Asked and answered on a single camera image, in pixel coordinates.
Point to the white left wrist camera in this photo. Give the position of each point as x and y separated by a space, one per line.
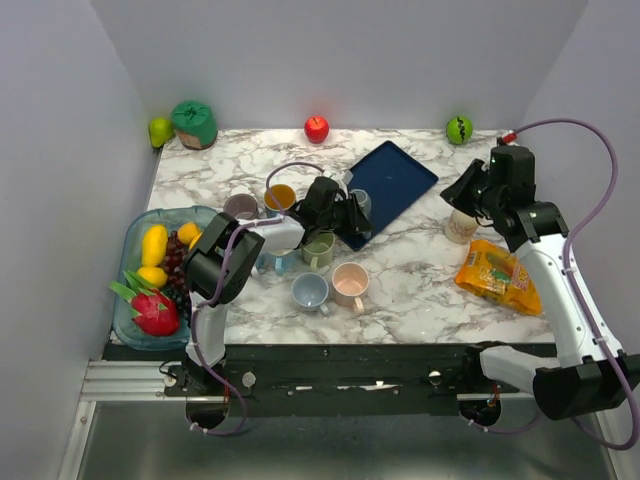
343 178

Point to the red toy dragon fruit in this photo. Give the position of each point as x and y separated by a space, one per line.
153 312

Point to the yellow toy mango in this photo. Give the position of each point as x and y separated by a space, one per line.
154 245

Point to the orange snack bag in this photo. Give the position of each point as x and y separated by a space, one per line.
493 273

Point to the dark teal mug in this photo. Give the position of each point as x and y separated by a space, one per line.
363 200

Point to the small yellow toy lemon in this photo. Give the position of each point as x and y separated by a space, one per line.
188 232

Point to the pink ceramic mug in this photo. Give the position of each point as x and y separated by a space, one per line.
350 282

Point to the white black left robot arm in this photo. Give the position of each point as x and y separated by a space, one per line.
219 265

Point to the light green mug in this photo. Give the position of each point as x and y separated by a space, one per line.
319 253

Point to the dark blue mat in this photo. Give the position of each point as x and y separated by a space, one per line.
393 180

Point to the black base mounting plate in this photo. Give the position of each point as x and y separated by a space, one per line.
336 380

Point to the white pump bottle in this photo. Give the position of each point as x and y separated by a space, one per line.
460 227

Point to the green toy pear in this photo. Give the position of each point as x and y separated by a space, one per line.
160 131

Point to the blue butterfly mug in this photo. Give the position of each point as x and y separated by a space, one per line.
277 198

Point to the purple ceramic mug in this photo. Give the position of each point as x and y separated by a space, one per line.
242 206

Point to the red toy apple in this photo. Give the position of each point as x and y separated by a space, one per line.
316 129

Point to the grey mug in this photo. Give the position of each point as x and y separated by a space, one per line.
310 292

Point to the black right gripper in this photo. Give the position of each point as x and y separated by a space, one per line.
458 193

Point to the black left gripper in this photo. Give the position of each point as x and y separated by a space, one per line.
356 222

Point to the dark red toy grapes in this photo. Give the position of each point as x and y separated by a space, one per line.
175 287

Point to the teal plastic fruit bin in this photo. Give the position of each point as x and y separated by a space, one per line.
122 325

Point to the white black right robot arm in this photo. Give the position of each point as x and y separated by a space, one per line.
586 374

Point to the light blue faceted mug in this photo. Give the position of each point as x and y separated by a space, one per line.
280 261

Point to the left aluminium rail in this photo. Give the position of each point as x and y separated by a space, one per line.
123 381

